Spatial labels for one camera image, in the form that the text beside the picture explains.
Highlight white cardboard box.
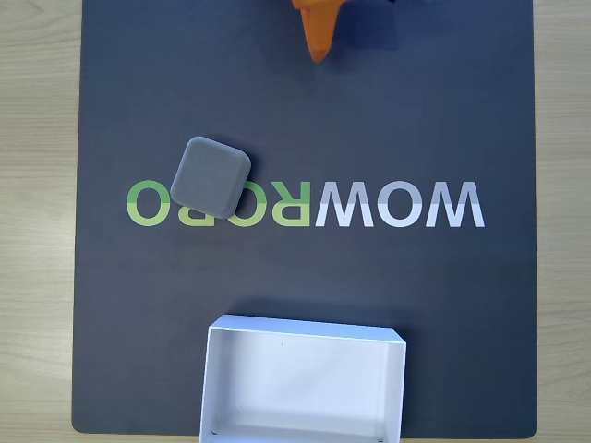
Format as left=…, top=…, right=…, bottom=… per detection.
left=198, top=313, right=408, bottom=443

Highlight gray square usb charger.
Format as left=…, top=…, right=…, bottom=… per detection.
left=169, top=135, right=253, bottom=219

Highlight dark mat with WOWROBO print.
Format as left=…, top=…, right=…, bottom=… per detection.
left=70, top=0, right=539, bottom=437

